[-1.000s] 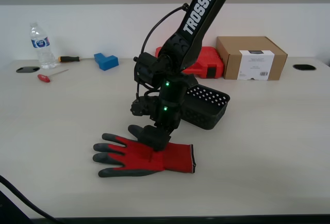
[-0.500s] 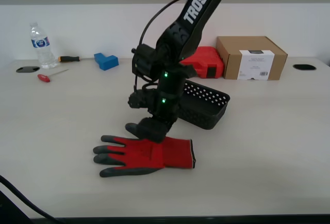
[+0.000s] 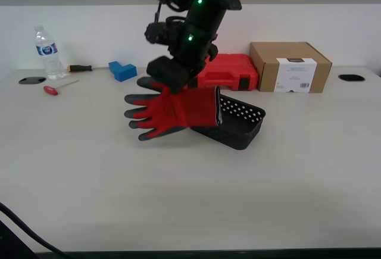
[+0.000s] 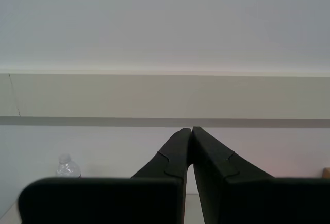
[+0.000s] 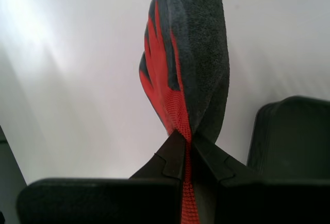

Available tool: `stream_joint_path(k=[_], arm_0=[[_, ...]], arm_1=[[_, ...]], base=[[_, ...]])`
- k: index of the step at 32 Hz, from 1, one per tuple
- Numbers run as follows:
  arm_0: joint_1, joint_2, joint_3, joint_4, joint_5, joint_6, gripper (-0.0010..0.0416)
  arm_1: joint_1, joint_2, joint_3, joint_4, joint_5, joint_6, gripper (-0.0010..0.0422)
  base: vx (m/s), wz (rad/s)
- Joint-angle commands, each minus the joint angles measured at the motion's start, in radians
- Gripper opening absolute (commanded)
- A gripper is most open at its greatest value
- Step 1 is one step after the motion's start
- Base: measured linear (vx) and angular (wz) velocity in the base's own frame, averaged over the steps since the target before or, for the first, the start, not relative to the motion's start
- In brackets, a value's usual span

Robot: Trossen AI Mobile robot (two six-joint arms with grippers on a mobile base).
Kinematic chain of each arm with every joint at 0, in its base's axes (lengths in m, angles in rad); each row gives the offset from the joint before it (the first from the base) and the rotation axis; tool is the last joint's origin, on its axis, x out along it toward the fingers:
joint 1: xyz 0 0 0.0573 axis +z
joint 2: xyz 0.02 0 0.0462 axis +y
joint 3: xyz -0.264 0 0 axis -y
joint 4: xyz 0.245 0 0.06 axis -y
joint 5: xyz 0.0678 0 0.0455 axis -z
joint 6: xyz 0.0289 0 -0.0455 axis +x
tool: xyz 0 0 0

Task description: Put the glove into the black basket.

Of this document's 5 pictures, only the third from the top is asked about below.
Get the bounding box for black oval desk grommet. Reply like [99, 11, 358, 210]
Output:
[18, 76, 48, 85]
[337, 74, 366, 82]

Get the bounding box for orange and black handled screwdriver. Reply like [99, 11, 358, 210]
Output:
[66, 64, 113, 73]

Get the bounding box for blue L-shaped block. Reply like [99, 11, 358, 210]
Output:
[108, 60, 138, 83]

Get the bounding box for brown cardboard box white label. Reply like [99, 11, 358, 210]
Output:
[249, 42, 333, 94]

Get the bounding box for black perforated plastic basket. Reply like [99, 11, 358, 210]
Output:
[189, 96, 266, 151]

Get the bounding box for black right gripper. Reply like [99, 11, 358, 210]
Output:
[146, 28, 220, 95]

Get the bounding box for red and grey work glove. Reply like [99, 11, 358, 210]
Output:
[123, 76, 223, 142]

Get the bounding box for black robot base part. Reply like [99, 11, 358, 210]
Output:
[0, 219, 39, 259]

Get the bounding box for clear plastic water bottle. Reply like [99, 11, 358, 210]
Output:
[33, 26, 67, 81]

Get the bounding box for red plastic tool case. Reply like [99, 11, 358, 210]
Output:
[185, 53, 259, 92]

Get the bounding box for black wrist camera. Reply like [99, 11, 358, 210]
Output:
[144, 21, 172, 46]

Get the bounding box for thick black cable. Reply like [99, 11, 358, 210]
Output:
[0, 201, 75, 259]

